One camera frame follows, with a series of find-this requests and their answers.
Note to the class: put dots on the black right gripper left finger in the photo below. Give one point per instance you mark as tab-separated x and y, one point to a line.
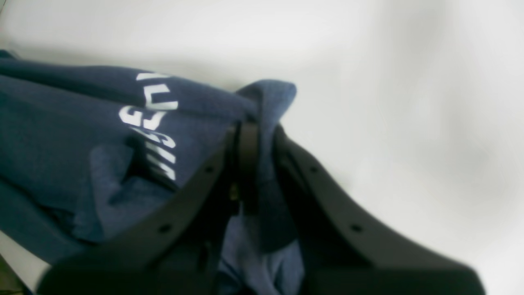
176	250

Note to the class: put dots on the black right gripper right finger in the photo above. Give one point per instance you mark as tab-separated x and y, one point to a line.
345	249

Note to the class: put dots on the blue T-shirt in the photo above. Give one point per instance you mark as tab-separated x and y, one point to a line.
101	147

